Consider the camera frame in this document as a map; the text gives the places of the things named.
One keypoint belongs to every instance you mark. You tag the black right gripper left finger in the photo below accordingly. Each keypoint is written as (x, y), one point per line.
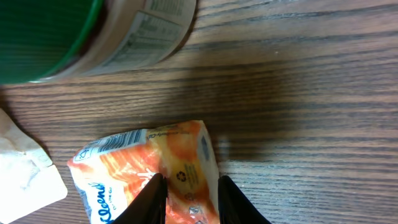
(149, 207)

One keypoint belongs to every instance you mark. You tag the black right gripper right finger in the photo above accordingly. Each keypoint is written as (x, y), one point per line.
(234, 207)

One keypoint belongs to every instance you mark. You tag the orange tissue packet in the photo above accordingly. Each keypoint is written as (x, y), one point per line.
(110, 172)

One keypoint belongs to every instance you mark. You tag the green lid white jar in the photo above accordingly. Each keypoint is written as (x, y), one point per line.
(46, 40)

